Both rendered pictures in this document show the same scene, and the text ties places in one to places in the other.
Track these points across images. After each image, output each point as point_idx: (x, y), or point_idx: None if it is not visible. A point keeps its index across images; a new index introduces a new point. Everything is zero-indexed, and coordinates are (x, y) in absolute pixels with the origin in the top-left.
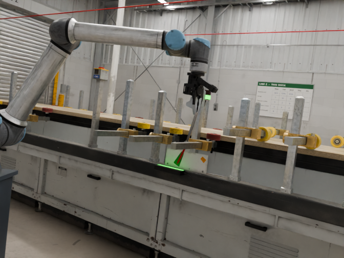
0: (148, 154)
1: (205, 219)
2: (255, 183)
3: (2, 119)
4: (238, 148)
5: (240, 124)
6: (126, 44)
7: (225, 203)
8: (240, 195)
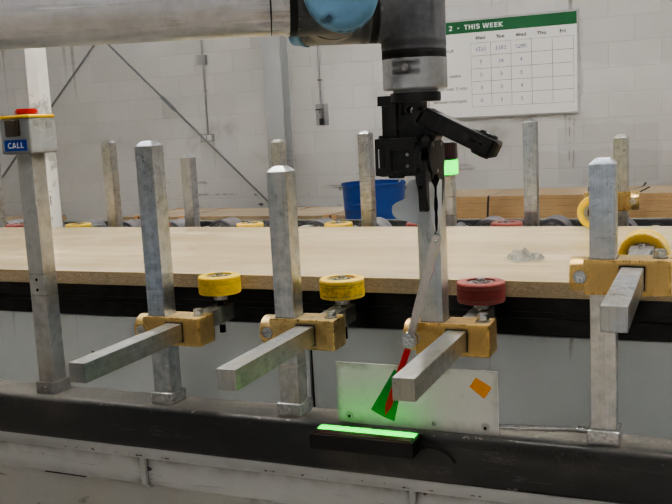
0: None
1: None
2: (643, 416)
3: None
4: (605, 333)
5: (598, 251)
6: (150, 37)
7: None
8: (640, 491)
